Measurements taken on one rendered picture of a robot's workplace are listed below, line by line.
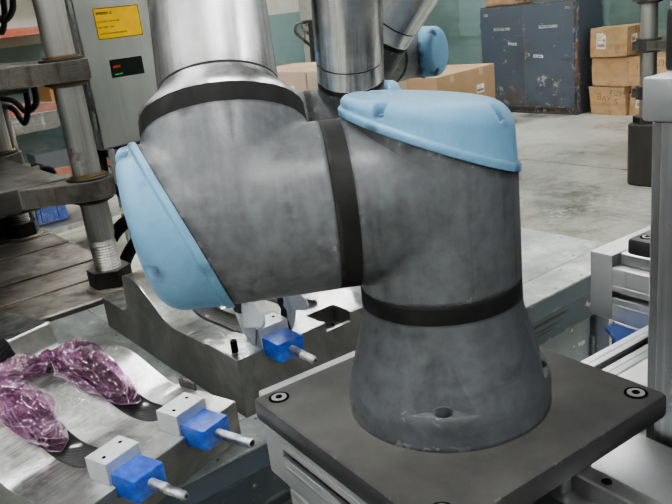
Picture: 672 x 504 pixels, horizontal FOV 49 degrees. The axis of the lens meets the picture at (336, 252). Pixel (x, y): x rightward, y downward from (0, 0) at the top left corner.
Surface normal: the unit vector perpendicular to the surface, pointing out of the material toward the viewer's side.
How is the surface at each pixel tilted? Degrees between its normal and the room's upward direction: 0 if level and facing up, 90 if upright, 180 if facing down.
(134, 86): 90
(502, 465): 0
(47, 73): 90
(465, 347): 72
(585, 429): 0
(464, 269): 90
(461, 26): 90
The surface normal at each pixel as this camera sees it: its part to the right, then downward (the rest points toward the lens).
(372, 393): -0.79, -0.02
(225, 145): 0.12, -0.23
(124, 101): 0.62, 0.18
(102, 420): 0.18, -0.85
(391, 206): 0.09, 0.15
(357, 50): 0.22, 0.63
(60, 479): -0.11, -0.94
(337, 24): -0.30, 0.64
